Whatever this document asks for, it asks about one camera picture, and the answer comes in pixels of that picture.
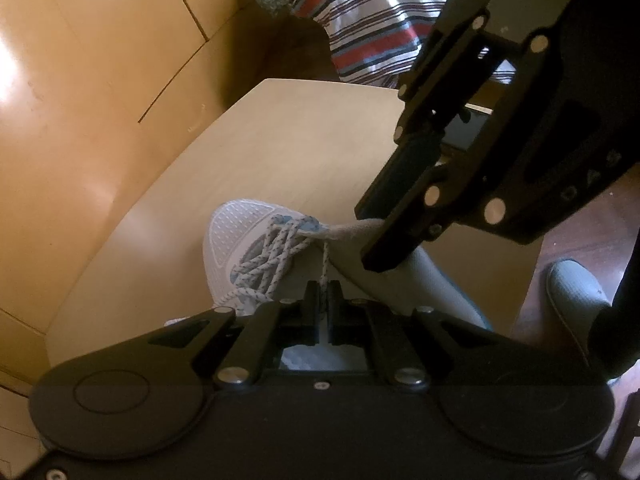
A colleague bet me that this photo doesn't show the white speckled shoelace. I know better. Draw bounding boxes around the white speckled shoelace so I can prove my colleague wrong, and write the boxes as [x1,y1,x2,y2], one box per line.
[212,214,333,311]

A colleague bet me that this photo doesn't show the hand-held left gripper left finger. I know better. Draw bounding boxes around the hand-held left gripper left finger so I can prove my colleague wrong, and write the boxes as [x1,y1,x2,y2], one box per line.
[147,280,322,388]

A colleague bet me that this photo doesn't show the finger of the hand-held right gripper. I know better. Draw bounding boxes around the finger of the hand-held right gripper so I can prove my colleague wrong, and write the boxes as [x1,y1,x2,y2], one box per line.
[355,0,503,221]
[361,160,508,273]

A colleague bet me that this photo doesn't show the wooden wardrobe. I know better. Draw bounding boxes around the wooden wardrobe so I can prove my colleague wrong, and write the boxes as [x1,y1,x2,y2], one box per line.
[0,0,281,311]

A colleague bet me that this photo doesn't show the black rectangular device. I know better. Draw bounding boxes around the black rectangular device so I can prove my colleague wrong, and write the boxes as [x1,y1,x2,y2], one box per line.
[440,102,501,153]

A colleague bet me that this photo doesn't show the grey slipper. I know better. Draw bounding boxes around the grey slipper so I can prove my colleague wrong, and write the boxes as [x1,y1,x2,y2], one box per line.
[544,259,612,346]

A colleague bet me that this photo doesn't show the white mesh sneaker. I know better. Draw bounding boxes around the white mesh sneaker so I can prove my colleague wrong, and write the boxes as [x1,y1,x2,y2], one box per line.
[165,200,493,373]

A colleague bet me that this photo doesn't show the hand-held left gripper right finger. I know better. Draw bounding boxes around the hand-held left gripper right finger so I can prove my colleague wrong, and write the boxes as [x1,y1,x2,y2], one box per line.
[327,280,501,388]

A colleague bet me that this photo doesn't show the striped cloth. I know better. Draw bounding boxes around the striped cloth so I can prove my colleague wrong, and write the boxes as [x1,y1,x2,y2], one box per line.
[292,0,516,86]

